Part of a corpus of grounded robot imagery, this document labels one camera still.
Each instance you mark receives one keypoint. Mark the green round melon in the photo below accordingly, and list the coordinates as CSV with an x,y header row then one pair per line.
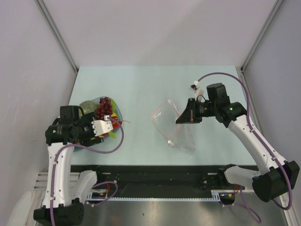
x,y
89,106

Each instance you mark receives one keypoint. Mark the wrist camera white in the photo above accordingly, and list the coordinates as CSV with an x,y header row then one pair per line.
x,y
197,90
101,127

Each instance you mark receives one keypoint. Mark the dark red grape bunch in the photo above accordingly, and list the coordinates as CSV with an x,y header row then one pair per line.
x,y
104,108

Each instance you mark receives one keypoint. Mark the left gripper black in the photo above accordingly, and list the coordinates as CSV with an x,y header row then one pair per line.
x,y
86,141

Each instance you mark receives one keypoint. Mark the aluminium frame post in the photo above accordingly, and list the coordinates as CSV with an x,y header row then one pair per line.
x,y
267,24
56,33

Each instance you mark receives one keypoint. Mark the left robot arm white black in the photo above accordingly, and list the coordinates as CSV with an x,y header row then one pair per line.
x,y
63,204

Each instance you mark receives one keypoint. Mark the clear zip top bag pink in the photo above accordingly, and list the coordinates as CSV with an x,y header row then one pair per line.
x,y
177,136

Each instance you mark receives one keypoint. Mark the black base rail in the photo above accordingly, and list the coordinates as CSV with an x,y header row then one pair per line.
x,y
163,182

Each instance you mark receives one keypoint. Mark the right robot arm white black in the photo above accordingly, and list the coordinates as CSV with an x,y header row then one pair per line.
x,y
275,175

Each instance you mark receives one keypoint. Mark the white slotted cable duct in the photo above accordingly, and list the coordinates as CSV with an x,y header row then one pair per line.
x,y
96,196

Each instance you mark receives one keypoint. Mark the green celery stalks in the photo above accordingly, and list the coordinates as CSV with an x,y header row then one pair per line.
x,y
102,137

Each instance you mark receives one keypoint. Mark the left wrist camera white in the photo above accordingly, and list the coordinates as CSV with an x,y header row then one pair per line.
x,y
101,127

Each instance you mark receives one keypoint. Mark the red plastic lobster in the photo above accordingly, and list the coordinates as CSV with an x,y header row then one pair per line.
x,y
117,123

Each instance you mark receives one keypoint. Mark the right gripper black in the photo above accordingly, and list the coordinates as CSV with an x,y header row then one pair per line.
x,y
186,117

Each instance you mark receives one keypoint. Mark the aluminium frame post right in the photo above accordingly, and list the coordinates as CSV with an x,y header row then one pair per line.
x,y
267,24

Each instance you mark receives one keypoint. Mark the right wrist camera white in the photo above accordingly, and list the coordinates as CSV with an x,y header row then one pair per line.
x,y
197,90

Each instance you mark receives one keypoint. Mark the aluminium frame post left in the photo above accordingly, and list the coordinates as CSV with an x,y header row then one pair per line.
x,y
56,33

